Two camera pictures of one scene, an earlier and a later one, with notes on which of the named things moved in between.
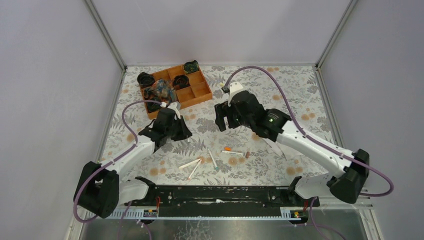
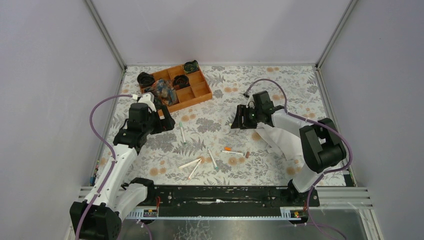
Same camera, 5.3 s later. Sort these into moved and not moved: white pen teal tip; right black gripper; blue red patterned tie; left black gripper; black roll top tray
Moved: left black gripper; right black gripper
Not moved: blue red patterned tie; black roll top tray; white pen teal tip
